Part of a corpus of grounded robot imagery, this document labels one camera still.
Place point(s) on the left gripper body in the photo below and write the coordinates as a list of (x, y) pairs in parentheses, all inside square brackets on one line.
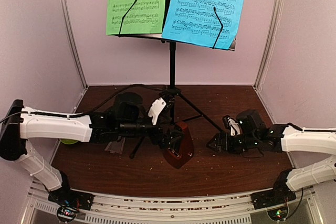
[(162, 141)]

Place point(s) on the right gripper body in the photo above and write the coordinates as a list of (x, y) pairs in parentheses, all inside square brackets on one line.
[(235, 147)]

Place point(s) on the brown metronome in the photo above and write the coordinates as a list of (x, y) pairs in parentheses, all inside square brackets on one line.
[(181, 150)]

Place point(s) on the clear metronome cover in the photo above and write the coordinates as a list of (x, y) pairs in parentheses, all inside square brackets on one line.
[(115, 147)]

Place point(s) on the blue sheet music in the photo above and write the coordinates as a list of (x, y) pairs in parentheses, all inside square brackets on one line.
[(207, 23)]

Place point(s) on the green sheet music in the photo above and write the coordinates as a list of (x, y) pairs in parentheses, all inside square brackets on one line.
[(134, 17)]

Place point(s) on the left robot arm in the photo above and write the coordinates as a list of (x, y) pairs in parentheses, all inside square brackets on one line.
[(126, 118)]

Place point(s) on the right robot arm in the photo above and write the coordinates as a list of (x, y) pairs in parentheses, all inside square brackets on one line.
[(248, 131)]

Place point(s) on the green saucer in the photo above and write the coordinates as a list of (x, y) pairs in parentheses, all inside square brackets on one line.
[(68, 142)]

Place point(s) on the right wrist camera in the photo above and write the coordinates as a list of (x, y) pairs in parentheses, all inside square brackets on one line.
[(231, 125)]

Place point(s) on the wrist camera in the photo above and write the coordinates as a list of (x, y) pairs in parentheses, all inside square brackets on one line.
[(231, 125), (158, 107)]

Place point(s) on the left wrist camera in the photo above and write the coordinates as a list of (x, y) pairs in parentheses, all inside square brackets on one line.
[(158, 107)]

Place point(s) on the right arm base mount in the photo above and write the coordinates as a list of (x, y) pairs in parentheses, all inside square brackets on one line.
[(276, 204)]

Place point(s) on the front aluminium rail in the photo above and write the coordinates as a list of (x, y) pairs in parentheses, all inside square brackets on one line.
[(231, 208)]

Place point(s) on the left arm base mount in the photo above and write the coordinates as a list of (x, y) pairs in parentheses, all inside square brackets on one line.
[(70, 204)]

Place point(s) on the right aluminium frame post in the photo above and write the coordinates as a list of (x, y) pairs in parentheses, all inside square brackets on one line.
[(270, 43)]

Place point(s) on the aluminium frame post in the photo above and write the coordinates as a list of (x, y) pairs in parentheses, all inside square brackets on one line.
[(72, 43), (270, 43)]

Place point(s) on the left aluminium frame post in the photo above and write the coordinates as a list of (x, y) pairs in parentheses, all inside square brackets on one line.
[(72, 43)]

